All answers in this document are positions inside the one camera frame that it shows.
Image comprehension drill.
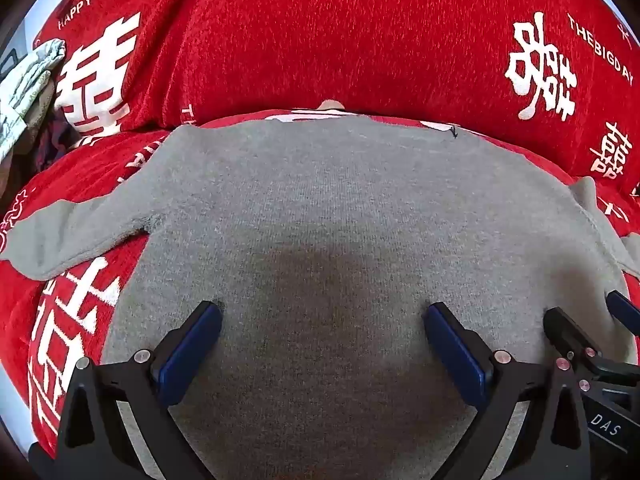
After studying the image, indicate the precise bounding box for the dark cloth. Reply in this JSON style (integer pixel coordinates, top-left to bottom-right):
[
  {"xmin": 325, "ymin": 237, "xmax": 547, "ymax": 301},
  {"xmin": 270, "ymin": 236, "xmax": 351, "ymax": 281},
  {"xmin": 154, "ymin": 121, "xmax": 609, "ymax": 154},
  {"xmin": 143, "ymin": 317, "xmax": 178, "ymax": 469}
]
[{"xmin": 10, "ymin": 102, "xmax": 81, "ymax": 173}]

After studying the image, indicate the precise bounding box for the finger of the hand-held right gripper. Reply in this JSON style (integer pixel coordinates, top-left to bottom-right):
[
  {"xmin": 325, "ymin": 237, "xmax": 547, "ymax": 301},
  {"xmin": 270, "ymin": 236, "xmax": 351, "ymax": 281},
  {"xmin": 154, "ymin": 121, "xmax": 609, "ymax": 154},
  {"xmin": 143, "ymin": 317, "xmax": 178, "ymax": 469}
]
[
  {"xmin": 544, "ymin": 307, "xmax": 599, "ymax": 362},
  {"xmin": 606, "ymin": 289, "xmax": 640, "ymax": 337}
]

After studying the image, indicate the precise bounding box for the grey knit sweater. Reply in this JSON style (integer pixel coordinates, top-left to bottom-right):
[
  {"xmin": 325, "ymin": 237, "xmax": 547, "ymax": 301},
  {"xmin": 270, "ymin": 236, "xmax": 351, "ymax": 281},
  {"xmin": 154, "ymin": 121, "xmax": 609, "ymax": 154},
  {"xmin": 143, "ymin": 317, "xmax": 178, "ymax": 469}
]
[{"xmin": 0, "ymin": 112, "xmax": 640, "ymax": 480}]

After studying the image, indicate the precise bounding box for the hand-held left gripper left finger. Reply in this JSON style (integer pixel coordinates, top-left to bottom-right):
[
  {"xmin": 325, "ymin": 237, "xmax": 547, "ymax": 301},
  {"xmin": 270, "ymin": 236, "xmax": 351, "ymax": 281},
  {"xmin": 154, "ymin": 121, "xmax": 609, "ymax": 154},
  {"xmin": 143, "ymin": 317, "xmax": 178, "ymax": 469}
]
[{"xmin": 56, "ymin": 301, "xmax": 224, "ymax": 480}]

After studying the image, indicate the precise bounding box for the red printed blanket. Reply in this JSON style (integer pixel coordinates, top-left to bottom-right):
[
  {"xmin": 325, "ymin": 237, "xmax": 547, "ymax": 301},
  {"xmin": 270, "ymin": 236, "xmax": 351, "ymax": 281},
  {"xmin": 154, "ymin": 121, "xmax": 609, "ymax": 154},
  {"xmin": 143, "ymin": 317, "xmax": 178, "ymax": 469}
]
[{"xmin": 0, "ymin": 0, "xmax": 640, "ymax": 461}]

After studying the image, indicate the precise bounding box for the pale green crumpled cloth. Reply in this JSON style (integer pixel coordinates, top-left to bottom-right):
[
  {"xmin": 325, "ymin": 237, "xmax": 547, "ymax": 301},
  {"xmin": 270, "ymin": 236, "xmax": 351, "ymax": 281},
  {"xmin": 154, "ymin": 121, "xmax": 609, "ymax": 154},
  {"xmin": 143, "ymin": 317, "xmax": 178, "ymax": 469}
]
[{"xmin": 0, "ymin": 39, "xmax": 67, "ymax": 161}]

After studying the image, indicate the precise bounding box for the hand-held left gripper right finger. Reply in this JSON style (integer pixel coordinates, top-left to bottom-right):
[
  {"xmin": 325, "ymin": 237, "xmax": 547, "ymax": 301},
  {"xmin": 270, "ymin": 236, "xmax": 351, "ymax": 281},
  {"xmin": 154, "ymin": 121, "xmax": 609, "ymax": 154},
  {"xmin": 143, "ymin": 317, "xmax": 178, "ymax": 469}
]
[{"xmin": 422, "ymin": 302, "xmax": 594, "ymax": 480}]

